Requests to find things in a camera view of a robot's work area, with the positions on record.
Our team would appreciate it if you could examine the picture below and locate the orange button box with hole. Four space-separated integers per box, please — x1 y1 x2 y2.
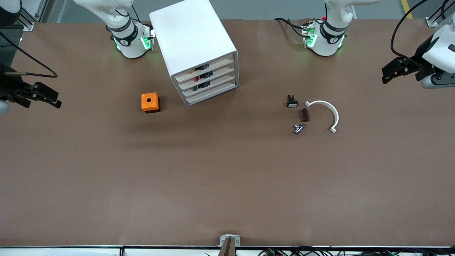
141 92 161 114

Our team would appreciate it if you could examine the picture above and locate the empty white drawer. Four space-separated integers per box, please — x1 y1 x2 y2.
185 81 239 106

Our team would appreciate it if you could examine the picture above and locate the aluminium frame profile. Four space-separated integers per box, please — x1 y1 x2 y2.
425 0 455 28
16 0 48 32

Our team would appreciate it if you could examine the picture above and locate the white drawer cabinet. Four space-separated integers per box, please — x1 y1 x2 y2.
149 0 239 107

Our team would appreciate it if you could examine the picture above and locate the black base cable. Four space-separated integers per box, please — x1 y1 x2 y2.
273 17 307 38
126 4 141 22

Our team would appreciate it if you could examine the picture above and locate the white drawer with green button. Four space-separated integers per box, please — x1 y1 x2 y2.
182 73 237 98

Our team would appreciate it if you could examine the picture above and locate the black left base cable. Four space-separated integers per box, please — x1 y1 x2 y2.
273 17 307 38

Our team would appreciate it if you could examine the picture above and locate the grey metal edge bracket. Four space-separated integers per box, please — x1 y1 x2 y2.
220 234 241 247

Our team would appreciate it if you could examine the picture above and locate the white curved plastic bracket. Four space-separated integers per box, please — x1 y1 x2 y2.
304 100 339 134

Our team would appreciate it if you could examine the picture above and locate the black right base cable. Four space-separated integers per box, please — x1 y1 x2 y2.
126 4 141 22

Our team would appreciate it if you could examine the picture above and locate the white drawer with red button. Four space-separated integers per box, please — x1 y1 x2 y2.
179 64 236 90

